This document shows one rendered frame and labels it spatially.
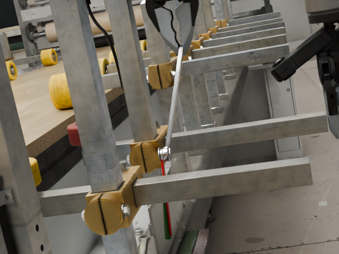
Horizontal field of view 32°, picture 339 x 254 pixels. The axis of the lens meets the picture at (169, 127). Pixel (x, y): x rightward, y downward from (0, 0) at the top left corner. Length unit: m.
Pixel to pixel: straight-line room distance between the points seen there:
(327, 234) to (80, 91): 2.06
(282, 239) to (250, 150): 1.18
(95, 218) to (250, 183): 0.21
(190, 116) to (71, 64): 0.79
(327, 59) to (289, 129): 0.13
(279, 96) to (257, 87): 0.19
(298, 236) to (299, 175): 1.93
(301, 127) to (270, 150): 2.75
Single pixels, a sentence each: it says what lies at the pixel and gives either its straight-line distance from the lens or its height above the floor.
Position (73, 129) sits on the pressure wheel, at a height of 0.90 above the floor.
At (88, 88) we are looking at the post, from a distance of 0.75.
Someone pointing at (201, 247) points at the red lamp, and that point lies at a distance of 0.98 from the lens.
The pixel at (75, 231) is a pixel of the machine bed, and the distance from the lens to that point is 1.22.
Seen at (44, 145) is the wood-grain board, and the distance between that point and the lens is 1.10.
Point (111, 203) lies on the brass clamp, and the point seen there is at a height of 0.86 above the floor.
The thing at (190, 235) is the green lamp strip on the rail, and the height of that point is 0.70.
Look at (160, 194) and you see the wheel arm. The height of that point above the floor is 0.84.
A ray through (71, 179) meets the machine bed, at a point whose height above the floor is 0.78.
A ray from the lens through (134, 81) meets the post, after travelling 0.99.
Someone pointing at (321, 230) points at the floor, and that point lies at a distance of 2.76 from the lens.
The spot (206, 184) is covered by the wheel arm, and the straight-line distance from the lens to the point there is 0.80.
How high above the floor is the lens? 1.09
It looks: 12 degrees down
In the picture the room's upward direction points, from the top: 11 degrees counter-clockwise
